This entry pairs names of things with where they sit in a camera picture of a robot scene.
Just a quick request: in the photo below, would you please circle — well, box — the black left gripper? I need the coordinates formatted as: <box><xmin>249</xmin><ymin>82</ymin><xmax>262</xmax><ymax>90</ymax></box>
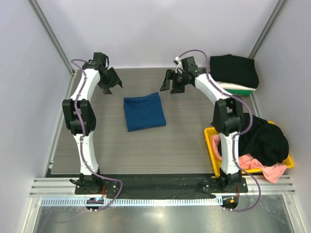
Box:
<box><xmin>99</xmin><ymin>67</ymin><xmax>122</xmax><ymax>95</ymax></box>

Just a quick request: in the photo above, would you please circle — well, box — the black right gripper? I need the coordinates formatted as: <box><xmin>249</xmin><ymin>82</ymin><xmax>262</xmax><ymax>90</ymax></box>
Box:
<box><xmin>159</xmin><ymin>69</ymin><xmax>187</xmax><ymax>94</ymax></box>

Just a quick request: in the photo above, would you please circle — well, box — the blue t shirt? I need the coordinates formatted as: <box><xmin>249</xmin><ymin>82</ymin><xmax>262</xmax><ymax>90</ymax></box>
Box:
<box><xmin>123</xmin><ymin>92</ymin><xmax>167</xmax><ymax>132</ymax></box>

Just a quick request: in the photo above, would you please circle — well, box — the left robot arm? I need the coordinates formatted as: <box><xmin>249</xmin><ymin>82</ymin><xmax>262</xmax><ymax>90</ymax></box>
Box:
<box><xmin>62</xmin><ymin>52</ymin><xmax>122</xmax><ymax>194</ymax></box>

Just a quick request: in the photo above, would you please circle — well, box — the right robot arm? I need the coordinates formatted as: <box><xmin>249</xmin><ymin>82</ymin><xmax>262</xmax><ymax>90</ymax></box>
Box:
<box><xmin>160</xmin><ymin>56</ymin><xmax>243</xmax><ymax>192</ymax></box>

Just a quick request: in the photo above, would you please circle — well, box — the folded white t shirt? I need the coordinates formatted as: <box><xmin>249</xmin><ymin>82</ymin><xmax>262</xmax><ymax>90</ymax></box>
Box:
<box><xmin>217</xmin><ymin>82</ymin><xmax>256</xmax><ymax>91</ymax></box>

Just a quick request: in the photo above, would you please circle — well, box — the folded green t shirt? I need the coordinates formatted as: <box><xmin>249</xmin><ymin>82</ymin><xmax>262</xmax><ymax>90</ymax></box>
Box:
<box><xmin>227</xmin><ymin>89</ymin><xmax>252</xmax><ymax>96</ymax></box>

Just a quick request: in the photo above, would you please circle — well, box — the folded black t shirt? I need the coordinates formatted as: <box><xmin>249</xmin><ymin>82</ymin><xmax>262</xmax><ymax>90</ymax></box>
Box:
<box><xmin>209</xmin><ymin>54</ymin><xmax>259</xmax><ymax>89</ymax></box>

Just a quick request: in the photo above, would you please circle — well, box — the yellow plastic bin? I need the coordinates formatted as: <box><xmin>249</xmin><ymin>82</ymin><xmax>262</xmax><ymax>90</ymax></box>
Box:
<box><xmin>204</xmin><ymin>127</ymin><xmax>294</xmax><ymax>183</ymax></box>

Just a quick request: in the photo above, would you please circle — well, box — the black crumpled t shirt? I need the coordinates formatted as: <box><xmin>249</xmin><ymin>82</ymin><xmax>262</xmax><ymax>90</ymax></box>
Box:
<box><xmin>238</xmin><ymin>115</ymin><xmax>289</xmax><ymax>166</ymax></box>

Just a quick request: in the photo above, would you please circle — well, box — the pink crumpled t shirt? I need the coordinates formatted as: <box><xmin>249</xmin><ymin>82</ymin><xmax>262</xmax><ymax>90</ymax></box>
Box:
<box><xmin>209</xmin><ymin>134</ymin><xmax>287</xmax><ymax>183</ymax></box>

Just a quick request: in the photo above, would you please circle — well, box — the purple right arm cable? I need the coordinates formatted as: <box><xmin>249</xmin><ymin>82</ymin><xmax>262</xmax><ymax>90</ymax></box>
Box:
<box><xmin>174</xmin><ymin>50</ymin><xmax>262</xmax><ymax>213</ymax></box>

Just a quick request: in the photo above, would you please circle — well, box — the left aluminium frame post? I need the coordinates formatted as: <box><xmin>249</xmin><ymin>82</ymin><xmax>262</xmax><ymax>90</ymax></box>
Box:
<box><xmin>27</xmin><ymin>0</ymin><xmax>74</xmax><ymax>75</ymax></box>

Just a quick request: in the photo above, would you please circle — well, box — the aluminium frame post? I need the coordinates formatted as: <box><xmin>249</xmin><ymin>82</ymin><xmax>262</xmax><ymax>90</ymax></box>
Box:
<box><xmin>27</xmin><ymin>0</ymin><xmax>74</xmax><ymax>75</ymax></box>
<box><xmin>248</xmin><ymin>0</ymin><xmax>288</xmax><ymax>59</ymax></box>

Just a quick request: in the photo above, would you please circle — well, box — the right aluminium frame post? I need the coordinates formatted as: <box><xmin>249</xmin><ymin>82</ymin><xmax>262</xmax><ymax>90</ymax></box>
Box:
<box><xmin>248</xmin><ymin>0</ymin><xmax>288</xmax><ymax>59</ymax></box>

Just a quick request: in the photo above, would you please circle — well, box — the white slotted cable duct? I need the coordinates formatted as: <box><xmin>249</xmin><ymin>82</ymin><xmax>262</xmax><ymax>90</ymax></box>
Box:
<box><xmin>40</xmin><ymin>196</ymin><xmax>223</xmax><ymax>207</ymax></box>

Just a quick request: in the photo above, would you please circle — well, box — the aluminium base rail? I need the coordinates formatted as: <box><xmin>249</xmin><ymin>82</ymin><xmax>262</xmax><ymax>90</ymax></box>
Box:
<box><xmin>29</xmin><ymin>175</ymin><xmax>296</xmax><ymax>197</ymax></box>

